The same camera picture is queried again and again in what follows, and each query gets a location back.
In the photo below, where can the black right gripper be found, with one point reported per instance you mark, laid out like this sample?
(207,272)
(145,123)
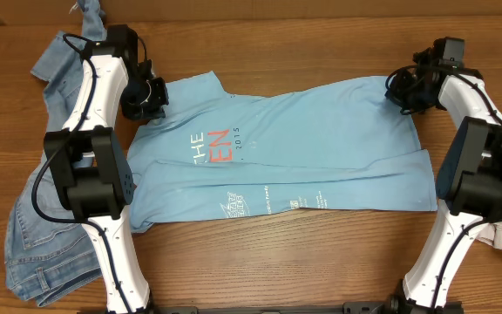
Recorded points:
(405,93)

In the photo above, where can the light blue t-shirt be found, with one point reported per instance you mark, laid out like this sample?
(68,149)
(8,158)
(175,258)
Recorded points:
(217,155)

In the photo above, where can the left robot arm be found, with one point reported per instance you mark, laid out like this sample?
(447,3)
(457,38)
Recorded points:
(89,168)

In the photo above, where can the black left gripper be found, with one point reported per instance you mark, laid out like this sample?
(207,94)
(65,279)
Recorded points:
(155,108)

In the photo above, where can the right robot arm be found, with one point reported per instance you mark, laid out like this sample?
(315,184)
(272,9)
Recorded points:
(469,182)

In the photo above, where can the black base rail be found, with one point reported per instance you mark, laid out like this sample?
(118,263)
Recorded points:
(268,309)

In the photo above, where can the blue denim jeans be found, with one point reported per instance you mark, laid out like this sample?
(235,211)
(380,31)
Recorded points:
(45,255)

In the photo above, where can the brown cardboard backboard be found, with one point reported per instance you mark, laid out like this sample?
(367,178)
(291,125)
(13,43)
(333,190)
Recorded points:
(43,12)

